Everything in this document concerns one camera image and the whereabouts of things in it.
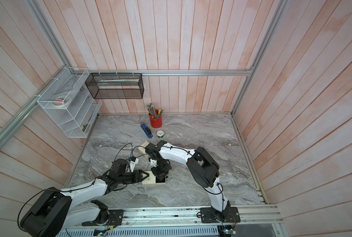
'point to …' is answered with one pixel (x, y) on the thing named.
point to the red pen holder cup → (155, 123)
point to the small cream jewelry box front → (151, 179)
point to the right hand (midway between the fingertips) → (160, 178)
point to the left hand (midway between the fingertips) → (145, 178)
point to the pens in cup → (152, 112)
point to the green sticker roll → (160, 134)
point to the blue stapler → (147, 130)
